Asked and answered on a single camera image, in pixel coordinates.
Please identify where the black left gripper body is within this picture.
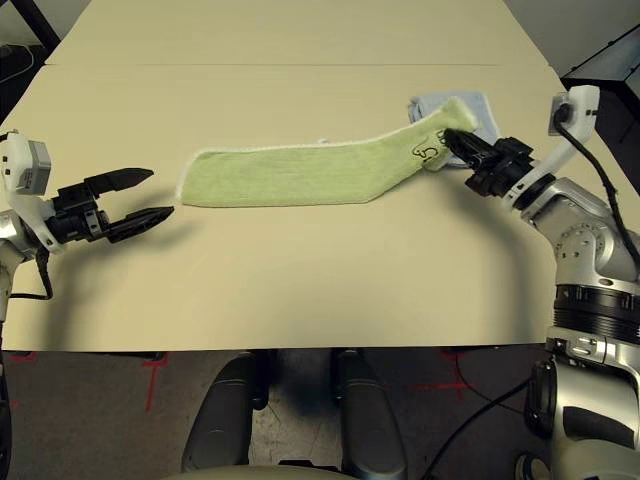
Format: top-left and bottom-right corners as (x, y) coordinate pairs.
(49, 187), (114, 245)

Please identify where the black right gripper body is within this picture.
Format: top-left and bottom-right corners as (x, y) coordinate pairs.
(464, 135), (536, 199)

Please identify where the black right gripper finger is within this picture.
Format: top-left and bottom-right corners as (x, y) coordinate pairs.
(443, 134), (489, 170)
(443, 128), (496, 157)

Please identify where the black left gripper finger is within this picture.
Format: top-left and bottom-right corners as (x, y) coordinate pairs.
(83, 168), (155, 195)
(105, 206), (175, 245)

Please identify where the green towel with white trim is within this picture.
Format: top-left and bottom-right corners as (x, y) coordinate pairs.
(177, 97), (479, 209)

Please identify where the folded light blue towel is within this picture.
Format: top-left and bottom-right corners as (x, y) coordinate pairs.
(405, 89), (501, 169)

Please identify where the beige robot torso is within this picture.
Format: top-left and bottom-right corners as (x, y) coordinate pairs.
(169, 464), (361, 480)

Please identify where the grey round disc object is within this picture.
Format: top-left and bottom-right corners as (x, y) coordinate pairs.
(514, 452), (551, 480)

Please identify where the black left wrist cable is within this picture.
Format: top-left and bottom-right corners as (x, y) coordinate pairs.
(9, 252), (54, 301)

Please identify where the thin black floor cable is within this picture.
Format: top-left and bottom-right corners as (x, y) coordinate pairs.
(453, 355), (529, 412)

